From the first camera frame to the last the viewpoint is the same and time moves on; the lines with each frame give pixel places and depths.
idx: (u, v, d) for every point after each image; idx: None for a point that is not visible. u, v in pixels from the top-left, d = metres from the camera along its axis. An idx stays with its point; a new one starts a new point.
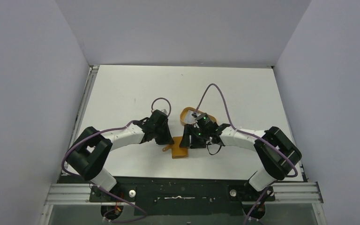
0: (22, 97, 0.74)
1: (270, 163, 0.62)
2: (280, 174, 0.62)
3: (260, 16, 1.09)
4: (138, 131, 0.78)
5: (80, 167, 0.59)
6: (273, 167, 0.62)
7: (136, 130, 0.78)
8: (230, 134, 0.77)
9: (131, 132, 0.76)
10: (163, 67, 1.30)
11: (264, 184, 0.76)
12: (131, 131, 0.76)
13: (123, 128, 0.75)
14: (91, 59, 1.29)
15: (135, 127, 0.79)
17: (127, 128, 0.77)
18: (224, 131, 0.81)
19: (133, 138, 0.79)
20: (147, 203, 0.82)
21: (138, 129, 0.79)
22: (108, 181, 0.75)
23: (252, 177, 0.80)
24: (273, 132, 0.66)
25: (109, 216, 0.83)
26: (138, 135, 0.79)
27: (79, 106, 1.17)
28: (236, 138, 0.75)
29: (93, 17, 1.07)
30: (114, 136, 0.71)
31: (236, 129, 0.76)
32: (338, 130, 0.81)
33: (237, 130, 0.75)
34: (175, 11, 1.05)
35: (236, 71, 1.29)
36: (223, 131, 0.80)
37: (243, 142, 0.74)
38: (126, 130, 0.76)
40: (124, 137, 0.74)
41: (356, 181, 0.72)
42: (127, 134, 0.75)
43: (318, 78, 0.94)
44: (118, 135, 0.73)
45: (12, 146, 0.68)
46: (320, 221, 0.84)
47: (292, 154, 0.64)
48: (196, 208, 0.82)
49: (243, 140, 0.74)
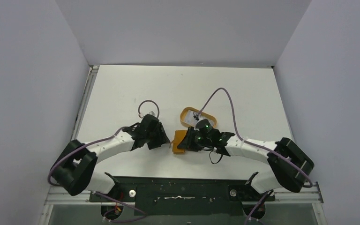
0: (22, 97, 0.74)
1: (284, 176, 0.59)
2: (296, 188, 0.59)
3: (261, 16, 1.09)
4: (126, 141, 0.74)
5: (65, 183, 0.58)
6: (286, 180, 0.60)
7: (124, 138, 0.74)
8: (237, 145, 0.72)
9: (119, 142, 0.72)
10: (163, 67, 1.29)
11: (266, 188, 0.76)
12: (118, 140, 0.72)
13: (109, 138, 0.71)
14: (91, 58, 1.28)
15: (124, 134, 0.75)
17: (114, 137, 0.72)
18: (229, 142, 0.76)
19: (122, 147, 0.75)
20: (147, 203, 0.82)
21: (127, 136, 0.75)
22: (105, 185, 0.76)
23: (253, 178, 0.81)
24: (283, 143, 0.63)
25: (109, 216, 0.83)
26: (128, 143, 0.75)
27: (79, 106, 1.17)
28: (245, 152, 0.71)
29: (93, 17, 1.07)
30: (99, 149, 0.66)
31: (243, 140, 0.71)
32: (338, 130, 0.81)
33: (245, 140, 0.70)
34: (175, 11, 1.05)
35: (236, 71, 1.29)
36: (228, 142, 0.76)
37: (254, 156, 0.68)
38: (113, 139, 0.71)
40: (111, 147, 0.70)
41: (356, 182, 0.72)
42: (115, 143, 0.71)
43: (318, 78, 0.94)
44: (106, 146, 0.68)
45: (12, 146, 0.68)
46: (320, 221, 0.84)
47: (306, 166, 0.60)
48: (195, 208, 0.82)
49: (252, 152, 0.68)
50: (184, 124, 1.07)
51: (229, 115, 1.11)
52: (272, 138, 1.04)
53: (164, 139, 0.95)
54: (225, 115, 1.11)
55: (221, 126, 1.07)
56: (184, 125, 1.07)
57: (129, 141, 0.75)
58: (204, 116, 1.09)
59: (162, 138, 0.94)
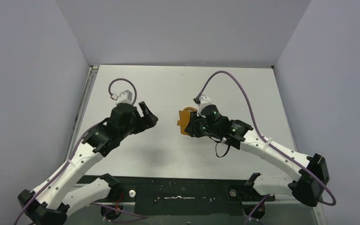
0: (22, 97, 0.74)
1: (309, 195, 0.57)
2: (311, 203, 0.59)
3: (261, 16, 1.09)
4: (87, 161, 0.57)
5: None
6: (309, 198, 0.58)
7: (85, 158, 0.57)
8: (259, 147, 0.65)
9: (78, 167, 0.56)
10: (163, 67, 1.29)
11: (270, 192, 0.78)
12: (77, 165, 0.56)
13: (61, 170, 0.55)
14: (90, 59, 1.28)
15: (85, 151, 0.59)
17: (70, 163, 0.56)
18: (246, 137, 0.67)
19: (93, 162, 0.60)
20: (147, 203, 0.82)
21: (87, 151, 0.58)
22: (99, 194, 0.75)
23: (257, 180, 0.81)
24: (318, 161, 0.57)
25: (109, 216, 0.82)
26: (93, 158, 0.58)
27: (79, 107, 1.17)
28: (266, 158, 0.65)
29: (93, 17, 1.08)
30: (51, 193, 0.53)
31: (268, 143, 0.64)
32: (338, 130, 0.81)
33: (270, 144, 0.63)
34: (175, 10, 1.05)
35: (236, 71, 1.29)
36: (246, 137, 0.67)
37: (274, 161, 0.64)
38: (69, 166, 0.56)
40: (69, 179, 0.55)
41: (356, 182, 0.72)
42: (71, 173, 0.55)
43: (318, 78, 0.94)
44: (59, 184, 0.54)
45: (12, 146, 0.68)
46: (320, 221, 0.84)
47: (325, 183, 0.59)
48: (196, 208, 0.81)
49: (276, 160, 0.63)
50: None
51: (229, 115, 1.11)
52: (272, 138, 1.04)
53: (151, 124, 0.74)
54: (226, 115, 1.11)
55: None
56: None
57: (92, 157, 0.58)
58: None
59: (144, 124, 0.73)
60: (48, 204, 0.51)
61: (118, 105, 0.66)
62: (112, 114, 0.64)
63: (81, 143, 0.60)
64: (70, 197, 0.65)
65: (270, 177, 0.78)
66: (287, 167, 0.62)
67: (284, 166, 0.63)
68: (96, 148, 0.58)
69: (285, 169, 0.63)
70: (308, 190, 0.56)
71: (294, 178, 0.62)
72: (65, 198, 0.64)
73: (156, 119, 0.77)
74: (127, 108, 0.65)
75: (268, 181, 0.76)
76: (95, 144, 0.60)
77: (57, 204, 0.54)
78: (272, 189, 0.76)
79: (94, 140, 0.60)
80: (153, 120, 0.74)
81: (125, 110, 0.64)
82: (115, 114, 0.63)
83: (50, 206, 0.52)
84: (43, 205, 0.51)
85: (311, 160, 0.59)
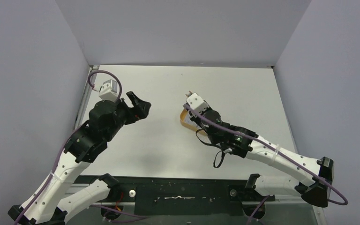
0: (22, 97, 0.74)
1: (322, 197, 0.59)
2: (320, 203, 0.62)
3: (261, 15, 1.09)
4: (70, 172, 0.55)
5: None
6: (322, 199, 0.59)
7: (68, 168, 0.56)
8: (269, 157, 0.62)
9: (61, 179, 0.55)
10: (163, 67, 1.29)
11: (272, 193, 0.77)
12: (60, 177, 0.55)
13: (44, 186, 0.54)
14: (90, 58, 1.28)
15: (68, 161, 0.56)
17: (53, 176, 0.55)
18: (254, 147, 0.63)
19: (78, 171, 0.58)
20: (147, 203, 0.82)
21: (69, 161, 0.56)
22: (100, 195, 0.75)
23: (258, 182, 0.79)
24: (327, 166, 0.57)
25: (109, 216, 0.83)
26: (77, 168, 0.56)
27: (79, 107, 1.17)
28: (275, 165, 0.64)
29: (93, 17, 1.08)
30: (38, 209, 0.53)
31: (276, 151, 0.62)
32: (338, 130, 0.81)
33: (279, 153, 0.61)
34: (175, 10, 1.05)
35: (236, 71, 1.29)
36: (252, 146, 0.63)
37: (283, 168, 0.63)
38: (53, 180, 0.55)
40: (54, 192, 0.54)
41: (356, 181, 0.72)
42: (55, 187, 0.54)
43: (318, 78, 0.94)
44: (45, 199, 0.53)
45: (12, 145, 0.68)
46: (321, 221, 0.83)
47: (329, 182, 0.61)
48: (196, 208, 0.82)
49: (287, 167, 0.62)
50: (184, 125, 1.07)
51: (229, 115, 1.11)
52: (272, 138, 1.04)
53: (143, 114, 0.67)
54: (226, 115, 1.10)
55: None
56: (184, 125, 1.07)
57: (75, 167, 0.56)
58: None
59: (133, 115, 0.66)
60: (36, 220, 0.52)
61: (97, 104, 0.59)
62: (90, 117, 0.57)
63: (63, 152, 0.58)
64: (67, 203, 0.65)
65: (270, 177, 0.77)
66: (297, 173, 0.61)
67: (294, 172, 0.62)
68: (78, 159, 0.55)
69: (296, 175, 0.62)
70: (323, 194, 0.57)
71: (306, 183, 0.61)
72: (62, 203, 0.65)
73: (148, 106, 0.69)
74: (106, 108, 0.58)
75: (272, 183, 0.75)
76: (78, 153, 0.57)
77: (48, 216, 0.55)
78: (276, 191, 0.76)
79: (76, 147, 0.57)
80: (144, 110, 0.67)
81: (104, 111, 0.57)
82: (93, 117, 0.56)
83: (41, 220, 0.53)
84: (33, 221, 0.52)
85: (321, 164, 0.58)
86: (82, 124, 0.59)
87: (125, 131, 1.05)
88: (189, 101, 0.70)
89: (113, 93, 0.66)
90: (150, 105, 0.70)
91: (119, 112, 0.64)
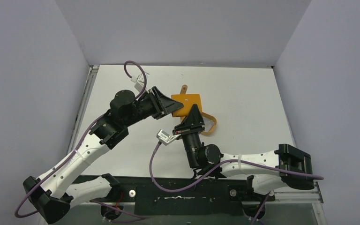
0: (22, 96, 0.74)
1: (299, 182, 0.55)
2: (309, 186, 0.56)
3: (261, 15, 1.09)
4: (93, 152, 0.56)
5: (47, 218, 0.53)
6: (303, 184, 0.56)
7: (91, 148, 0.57)
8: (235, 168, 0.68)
9: (83, 157, 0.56)
10: (163, 67, 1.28)
11: (268, 190, 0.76)
12: (83, 155, 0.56)
13: (67, 161, 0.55)
14: (90, 58, 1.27)
15: (90, 143, 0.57)
17: (76, 153, 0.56)
18: (224, 166, 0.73)
19: (98, 154, 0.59)
20: (147, 204, 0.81)
21: (94, 141, 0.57)
22: (102, 191, 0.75)
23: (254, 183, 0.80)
24: (283, 152, 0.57)
25: (109, 216, 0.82)
26: (100, 150, 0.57)
27: (79, 106, 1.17)
28: (245, 171, 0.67)
29: (93, 16, 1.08)
30: (56, 182, 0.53)
31: (239, 160, 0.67)
32: (338, 130, 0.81)
33: (241, 161, 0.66)
34: (175, 10, 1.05)
35: (236, 71, 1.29)
36: (223, 167, 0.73)
37: (254, 170, 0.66)
38: (76, 157, 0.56)
40: (74, 169, 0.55)
41: (356, 181, 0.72)
42: (76, 164, 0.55)
43: (318, 78, 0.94)
44: (64, 173, 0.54)
45: (13, 144, 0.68)
46: (320, 221, 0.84)
47: (305, 163, 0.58)
48: (196, 208, 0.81)
49: (253, 169, 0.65)
50: None
51: (229, 115, 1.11)
52: (273, 138, 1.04)
53: (165, 113, 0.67)
54: (226, 116, 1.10)
55: (222, 126, 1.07)
56: None
57: (98, 148, 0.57)
58: (204, 115, 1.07)
59: (159, 110, 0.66)
60: (51, 192, 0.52)
61: (117, 94, 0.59)
62: (111, 107, 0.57)
63: (89, 133, 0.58)
64: (73, 190, 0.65)
65: (261, 177, 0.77)
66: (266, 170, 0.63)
67: (265, 171, 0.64)
68: (103, 140, 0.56)
69: (267, 172, 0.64)
70: (292, 180, 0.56)
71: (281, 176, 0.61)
72: (69, 190, 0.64)
73: (179, 107, 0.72)
74: (125, 98, 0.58)
75: (263, 183, 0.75)
76: (103, 135, 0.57)
77: (61, 192, 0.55)
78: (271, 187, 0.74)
79: (101, 132, 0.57)
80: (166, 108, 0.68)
81: (124, 101, 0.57)
82: (114, 108, 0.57)
83: (55, 194, 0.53)
84: (48, 192, 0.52)
85: (279, 153, 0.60)
86: (105, 112, 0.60)
87: None
88: (165, 139, 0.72)
89: (140, 82, 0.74)
90: (183, 105, 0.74)
91: (144, 105, 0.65)
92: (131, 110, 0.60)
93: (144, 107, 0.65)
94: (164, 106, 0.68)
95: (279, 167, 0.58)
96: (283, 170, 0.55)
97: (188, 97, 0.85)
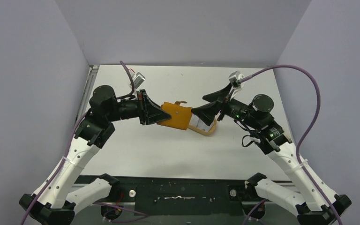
0: (22, 96, 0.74)
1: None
2: None
3: (261, 15, 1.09)
4: (83, 155, 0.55)
5: None
6: None
7: (81, 152, 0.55)
8: (291, 163, 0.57)
9: (74, 163, 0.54)
10: (163, 67, 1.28)
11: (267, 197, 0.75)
12: (73, 161, 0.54)
13: (58, 169, 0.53)
14: (90, 58, 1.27)
15: (78, 148, 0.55)
17: (65, 161, 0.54)
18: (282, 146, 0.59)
19: (88, 157, 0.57)
20: (147, 204, 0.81)
21: (81, 145, 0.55)
22: (102, 192, 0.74)
23: (262, 183, 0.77)
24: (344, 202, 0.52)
25: (109, 216, 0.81)
26: (90, 151, 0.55)
27: (79, 107, 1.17)
28: (292, 172, 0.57)
29: (92, 17, 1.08)
30: (53, 193, 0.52)
31: (302, 164, 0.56)
32: (337, 130, 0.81)
33: (303, 167, 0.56)
34: (175, 10, 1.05)
35: (236, 71, 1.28)
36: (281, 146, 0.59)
37: (296, 180, 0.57)
38: (66, 165, 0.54)
40: (68, 176, 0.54)
41: (355, 182, 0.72)
42: (69, 171, 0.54)
43: (318, 78, 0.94)
44: (59, 183, 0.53)
45: (13, 144, 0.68)
46: None
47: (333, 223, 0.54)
48: (196, 208, 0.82)
49: (300, 180, 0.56)
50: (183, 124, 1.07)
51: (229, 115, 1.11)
52: None
53: (147, 123, 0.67)
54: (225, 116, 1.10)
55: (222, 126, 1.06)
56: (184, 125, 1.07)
57: (87, 150, 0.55)
58: None
59: (143, 120, 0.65)
60: (51, 204, 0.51)
61: (94, 91, 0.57)
62: (91, 106, 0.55)
63: (74, 138, 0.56)
64: (74, 196, 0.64)
65: (275, 185, 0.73)
66: (308, 193, 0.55)
67: (305, 191, 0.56)
68: (90, 141, 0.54)
69: (300, 191, 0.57)
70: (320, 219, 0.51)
71: (311, 207, 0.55)
72: (69, 196, 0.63)
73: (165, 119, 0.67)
74: (104, 93, 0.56)
75: (273, 190, 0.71)
76: (89, 137, 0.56)
77: (62, 202, 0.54)
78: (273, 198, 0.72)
79: (86, 132, 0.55)
80: (148, 118, 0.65)
81: (103, 97, 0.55)
82: (94, 105, 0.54)
83: (56, 205, 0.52)
84: (48, 205, 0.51)
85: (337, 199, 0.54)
86: (86, 112, 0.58)
87: (125, 131, 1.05)
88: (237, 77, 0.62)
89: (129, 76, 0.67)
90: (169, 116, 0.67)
91: (128, 105, 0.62)
92: (113, 106, 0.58)
93: (128, 109, 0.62)
94: (149, 115, 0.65)
95: (327, 206, 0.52)
96: (338, 218, 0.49)
97: (179, 109, 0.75)
